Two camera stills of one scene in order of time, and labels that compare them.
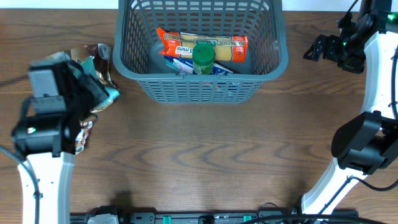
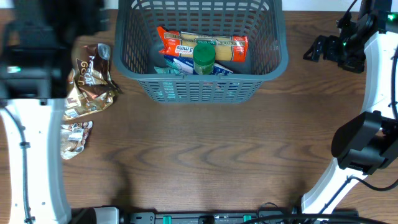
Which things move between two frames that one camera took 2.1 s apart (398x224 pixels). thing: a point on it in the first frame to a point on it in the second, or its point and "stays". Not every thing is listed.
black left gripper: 99,95 to 78,13
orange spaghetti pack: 227,48 stays
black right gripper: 330,47 stays
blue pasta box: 185,66 stays
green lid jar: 203,56 stays
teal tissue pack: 89,66 to 165,70
